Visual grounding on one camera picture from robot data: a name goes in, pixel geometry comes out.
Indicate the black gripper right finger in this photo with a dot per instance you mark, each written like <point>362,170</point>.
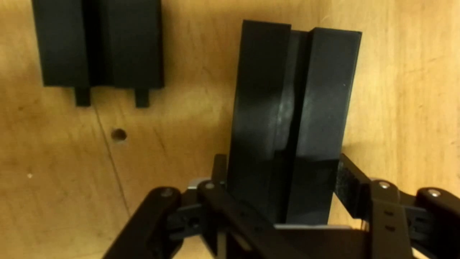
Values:
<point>411,225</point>

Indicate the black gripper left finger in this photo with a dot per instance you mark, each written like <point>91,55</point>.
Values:
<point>191,225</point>

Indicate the black grooved track piece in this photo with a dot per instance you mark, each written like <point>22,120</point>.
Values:
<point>259,120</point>
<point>62,44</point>

